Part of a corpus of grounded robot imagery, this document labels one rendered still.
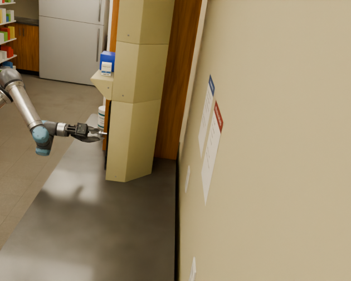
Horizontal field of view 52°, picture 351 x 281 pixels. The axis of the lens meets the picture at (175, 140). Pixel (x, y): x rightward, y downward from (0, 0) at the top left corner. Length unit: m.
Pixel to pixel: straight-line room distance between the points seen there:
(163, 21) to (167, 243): 1.06
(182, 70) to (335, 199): 1.87
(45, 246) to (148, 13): 1.13
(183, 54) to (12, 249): 1.35
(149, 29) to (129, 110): 0.42
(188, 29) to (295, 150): 1.73
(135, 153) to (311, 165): 1.64
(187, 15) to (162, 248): 1.26
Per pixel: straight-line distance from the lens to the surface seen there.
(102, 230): 1.70
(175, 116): 2.26
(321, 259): 0.39
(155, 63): 1.89
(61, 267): 1.54
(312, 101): 0.45
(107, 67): 1.93
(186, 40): 2.15
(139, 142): 1.99
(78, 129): 2.01
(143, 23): 1.78
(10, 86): 2.05
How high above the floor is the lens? 2.00
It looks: 23 degrees down
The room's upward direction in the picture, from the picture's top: 9 degrees clockwise
